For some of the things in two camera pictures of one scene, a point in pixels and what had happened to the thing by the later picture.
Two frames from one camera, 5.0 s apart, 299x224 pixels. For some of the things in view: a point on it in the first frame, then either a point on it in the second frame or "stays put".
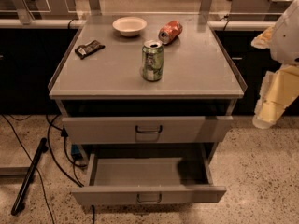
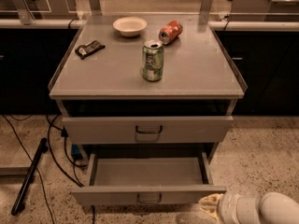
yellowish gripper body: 287,38 → 226,208
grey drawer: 149,181 stays put
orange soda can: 170,31 stays put
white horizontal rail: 69,23 stays put
